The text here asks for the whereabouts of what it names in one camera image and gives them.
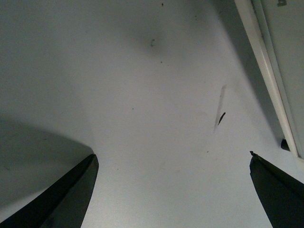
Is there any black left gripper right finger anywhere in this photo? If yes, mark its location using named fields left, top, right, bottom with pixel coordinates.
left=249, top=151, right=304, bottom=228

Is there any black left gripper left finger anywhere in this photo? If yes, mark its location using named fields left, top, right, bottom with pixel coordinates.
left=0, top=154, right=99, bottom=228

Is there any oven glass door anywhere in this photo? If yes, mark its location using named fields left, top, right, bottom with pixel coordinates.
left=252, top=0, right=304, bottom=157

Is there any white Toshiba toaster oven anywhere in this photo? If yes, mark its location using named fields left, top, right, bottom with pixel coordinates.
left=235, top=0, right=304, bottom=160

